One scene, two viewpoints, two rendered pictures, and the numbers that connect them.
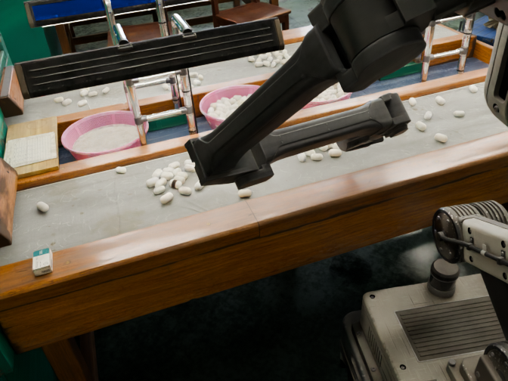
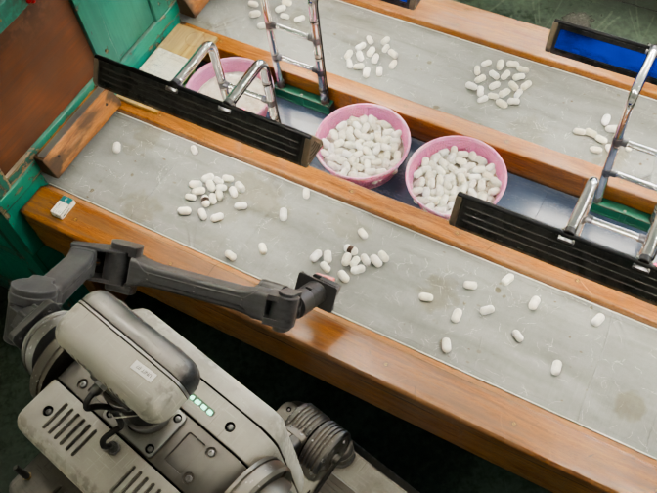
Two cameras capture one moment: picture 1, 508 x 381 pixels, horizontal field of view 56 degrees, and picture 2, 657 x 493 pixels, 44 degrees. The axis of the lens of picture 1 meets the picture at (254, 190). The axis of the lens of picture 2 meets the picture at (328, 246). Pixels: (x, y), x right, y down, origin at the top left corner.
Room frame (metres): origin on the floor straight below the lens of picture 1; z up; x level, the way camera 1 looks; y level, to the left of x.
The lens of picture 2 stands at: (0.51, -1.03, 2.50)
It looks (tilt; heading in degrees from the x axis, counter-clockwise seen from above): 58 degrees down; 53
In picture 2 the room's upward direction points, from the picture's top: 9 degrees counter-clockwise
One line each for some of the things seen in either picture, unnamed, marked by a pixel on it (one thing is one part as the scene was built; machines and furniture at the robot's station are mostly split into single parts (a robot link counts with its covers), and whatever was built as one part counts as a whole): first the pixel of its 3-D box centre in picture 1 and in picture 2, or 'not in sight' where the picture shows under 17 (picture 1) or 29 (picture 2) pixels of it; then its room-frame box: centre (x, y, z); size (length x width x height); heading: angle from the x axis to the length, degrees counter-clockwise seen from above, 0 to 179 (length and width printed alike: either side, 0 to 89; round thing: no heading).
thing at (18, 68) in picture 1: (157, 54); (200, 104); (1.12, 0.20, 1.08); 0.62 x 0.08 x 0.07; 107
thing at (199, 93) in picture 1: (268, 89); (441, 131); (1.67, -0.09, 0.71); 1.81 x 0.05 x 0.11; 107
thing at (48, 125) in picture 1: (32, 145); (167, 67); (1.27, 0.65, 0.77); 0.33 x 0.15 x 0.01; 17
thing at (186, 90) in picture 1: (165, 107); (234, 129); (1.19, 0.22, 0.90); 0.20 x 0.19 x 0.45; 107
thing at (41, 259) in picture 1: (42, 261); (63, 206); (0.76, 0.46, 0.78); 0.06 x 0.04 x 0.02; 17
